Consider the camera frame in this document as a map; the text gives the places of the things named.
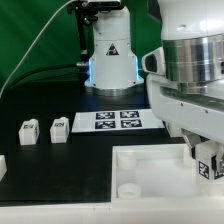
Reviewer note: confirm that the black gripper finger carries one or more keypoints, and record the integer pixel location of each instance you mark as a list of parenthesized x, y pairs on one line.
[(219, 161)]

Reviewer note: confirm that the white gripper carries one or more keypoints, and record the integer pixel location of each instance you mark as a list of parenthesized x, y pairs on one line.
[(197, 114)]

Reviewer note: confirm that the white square table top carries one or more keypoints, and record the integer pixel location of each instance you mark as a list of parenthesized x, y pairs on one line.
[(153, 171)]

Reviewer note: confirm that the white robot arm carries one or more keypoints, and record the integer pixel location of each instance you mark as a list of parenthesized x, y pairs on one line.
[(184, 76)]

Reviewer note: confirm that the white L-shaped obstacle fence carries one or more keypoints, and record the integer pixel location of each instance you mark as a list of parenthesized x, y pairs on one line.
[(199, 210)]

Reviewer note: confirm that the white sheet with tags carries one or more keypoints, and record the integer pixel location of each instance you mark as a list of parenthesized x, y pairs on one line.
[(115, 121)]

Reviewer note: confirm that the white block at left edge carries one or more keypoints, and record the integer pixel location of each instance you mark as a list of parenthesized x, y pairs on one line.
[(3, 167)]

